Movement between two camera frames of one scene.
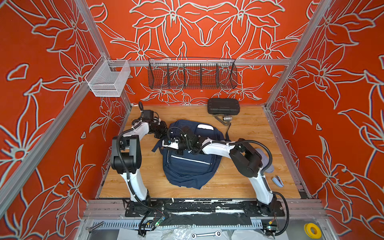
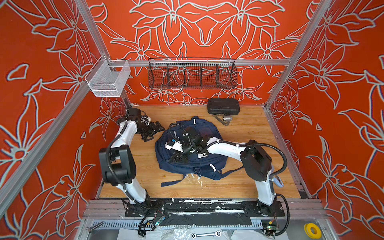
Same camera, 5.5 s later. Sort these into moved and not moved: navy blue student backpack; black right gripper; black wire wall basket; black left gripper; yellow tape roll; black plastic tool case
Moved: black left gripper; navy blue student backpack
Not moved: yellow tape roll; black wire wall basket; black plastic tool case; black right gripper
